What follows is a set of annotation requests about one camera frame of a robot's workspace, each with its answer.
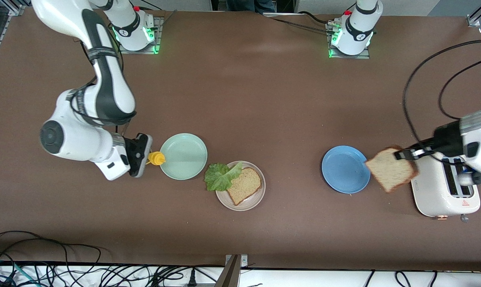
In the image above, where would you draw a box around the white toaster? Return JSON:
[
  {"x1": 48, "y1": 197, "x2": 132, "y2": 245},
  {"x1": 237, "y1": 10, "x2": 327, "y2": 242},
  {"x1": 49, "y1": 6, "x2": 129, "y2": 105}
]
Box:
[{"x1": 410, "y1": 153, "x2": 481, "y2": 221}]

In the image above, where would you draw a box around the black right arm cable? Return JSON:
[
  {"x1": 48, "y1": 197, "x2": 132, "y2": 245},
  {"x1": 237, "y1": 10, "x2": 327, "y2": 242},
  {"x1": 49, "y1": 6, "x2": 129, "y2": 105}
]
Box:
[{"x1": 67, "y1": 38, "x2": 137, "y2": 134}]

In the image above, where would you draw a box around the black base cable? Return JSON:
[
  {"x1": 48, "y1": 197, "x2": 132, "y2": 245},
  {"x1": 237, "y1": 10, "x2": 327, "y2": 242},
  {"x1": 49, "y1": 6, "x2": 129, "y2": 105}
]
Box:
[
  {"x1": 298, "y1": 11, "x2": 337, "y2": 25},
  {"x1": 264, "y1": 16, "x2": 337, "y2": 34}
]

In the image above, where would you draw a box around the blue plate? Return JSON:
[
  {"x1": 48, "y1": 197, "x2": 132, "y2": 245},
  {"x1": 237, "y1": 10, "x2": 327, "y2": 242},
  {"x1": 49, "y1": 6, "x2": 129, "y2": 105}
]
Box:
[{"x1": 321, "y1": 145, "x2": 371, "y2": 194}]

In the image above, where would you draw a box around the beige plate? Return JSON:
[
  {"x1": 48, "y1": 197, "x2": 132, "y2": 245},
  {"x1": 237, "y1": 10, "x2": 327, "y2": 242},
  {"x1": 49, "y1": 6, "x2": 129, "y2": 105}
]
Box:
[{"x1": 215, "y1": 161, "x2": 266, "y2": 211}]

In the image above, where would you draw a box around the person in blue jeans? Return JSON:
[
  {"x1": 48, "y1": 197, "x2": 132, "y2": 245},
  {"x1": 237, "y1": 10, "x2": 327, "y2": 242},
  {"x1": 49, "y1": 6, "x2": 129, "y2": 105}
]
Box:
[{"x1": 227, "y1": 0, "x2": 276, "y2": 13}]

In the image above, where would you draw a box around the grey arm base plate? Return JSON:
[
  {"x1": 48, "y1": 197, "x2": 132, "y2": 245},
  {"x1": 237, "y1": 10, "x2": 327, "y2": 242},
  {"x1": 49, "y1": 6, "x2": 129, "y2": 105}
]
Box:
[
  {"x1": 326, "y1": 22, "x2": 371, "y2": 59},
  {"x1": 118, "y1": 16, "x2": 164, "y2": 54}
]

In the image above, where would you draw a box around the aluminium camera post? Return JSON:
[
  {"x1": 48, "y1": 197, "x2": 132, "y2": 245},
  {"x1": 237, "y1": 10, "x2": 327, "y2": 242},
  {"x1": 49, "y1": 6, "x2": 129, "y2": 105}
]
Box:
[{"x1": 215, "y1": 254, "x2": 249, "y2": 287}]

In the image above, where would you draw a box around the aluminium table frame rail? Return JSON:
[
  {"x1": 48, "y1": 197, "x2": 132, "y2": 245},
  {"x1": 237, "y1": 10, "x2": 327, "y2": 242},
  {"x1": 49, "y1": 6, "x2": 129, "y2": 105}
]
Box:
[{"x1": 0, "y1": 6, "x2": 26, "y2": 78}]

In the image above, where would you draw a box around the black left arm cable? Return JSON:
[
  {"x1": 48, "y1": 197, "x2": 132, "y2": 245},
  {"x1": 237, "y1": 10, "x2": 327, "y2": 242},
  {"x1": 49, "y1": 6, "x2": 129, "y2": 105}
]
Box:
[
  {"x1": 403, "y1": 39, "x2": 481, "y2": 160},
  {"x1": 438, "y1": 56, "x2": 481, "y2": 120}
]

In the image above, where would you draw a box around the green lettuce leaf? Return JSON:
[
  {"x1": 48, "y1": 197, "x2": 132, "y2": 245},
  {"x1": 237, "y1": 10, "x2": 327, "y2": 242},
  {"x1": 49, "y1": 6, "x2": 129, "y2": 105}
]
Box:
[{"x1": 204, "y1": 161, "x2": 243, "y2": 192}]

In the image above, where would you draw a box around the long black looped cable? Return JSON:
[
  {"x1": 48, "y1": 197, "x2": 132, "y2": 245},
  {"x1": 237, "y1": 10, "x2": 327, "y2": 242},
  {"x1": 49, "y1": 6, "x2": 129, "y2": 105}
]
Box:
[{"x1": 0, "y1": 230, "x2": 101, "y2": 287}]

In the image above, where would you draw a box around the teal cable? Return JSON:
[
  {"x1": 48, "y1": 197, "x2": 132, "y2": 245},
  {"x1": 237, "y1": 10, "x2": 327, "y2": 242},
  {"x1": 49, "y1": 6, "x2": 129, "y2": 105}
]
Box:
[{"x1": 0, "y1": 259, "x2": 32, "y2": 287}]

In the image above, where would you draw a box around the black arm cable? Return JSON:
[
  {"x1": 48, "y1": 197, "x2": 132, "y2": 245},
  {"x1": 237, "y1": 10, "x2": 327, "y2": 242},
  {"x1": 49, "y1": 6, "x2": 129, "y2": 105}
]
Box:
[
  {"x1": 438, "y1": 56, "x2": 481, "y2": 120},
  {"x1": 403, "y1": 39, "x2": 481, "y2": 160},
  {"x1": 67, "y1": 38, "x2": 137, "y2": 134}
]

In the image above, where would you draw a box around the mint green plate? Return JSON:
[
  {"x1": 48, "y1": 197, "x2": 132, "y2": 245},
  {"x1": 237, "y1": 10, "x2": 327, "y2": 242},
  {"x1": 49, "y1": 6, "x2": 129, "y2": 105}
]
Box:
[{"x1": 158, "y1": 133, "x2": 208, "y2": 181}]

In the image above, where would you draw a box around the aluminium corner profile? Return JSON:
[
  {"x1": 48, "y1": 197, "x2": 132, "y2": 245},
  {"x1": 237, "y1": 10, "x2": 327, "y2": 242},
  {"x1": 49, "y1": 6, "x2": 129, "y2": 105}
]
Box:
[{"x1": 466, "y1": 0, "x2": 481, "y2": 28}]

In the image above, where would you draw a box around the yellow squeeze bottle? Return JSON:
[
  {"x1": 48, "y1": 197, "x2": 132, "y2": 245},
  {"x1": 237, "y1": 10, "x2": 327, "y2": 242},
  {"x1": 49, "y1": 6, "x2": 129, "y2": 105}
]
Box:
[{"x1": 146, "y1": 151, "x2": 166, "y2": 167}]

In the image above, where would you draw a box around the brown bread slice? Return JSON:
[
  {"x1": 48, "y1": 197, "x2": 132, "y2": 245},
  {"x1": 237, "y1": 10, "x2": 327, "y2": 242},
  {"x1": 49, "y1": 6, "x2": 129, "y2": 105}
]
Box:
[
  {"x1": 365, "y1": 146, "x2": 420, "y2": 194},
  {"x1": 227, "y1": 167, "x2": 262, "y2": 206}
]

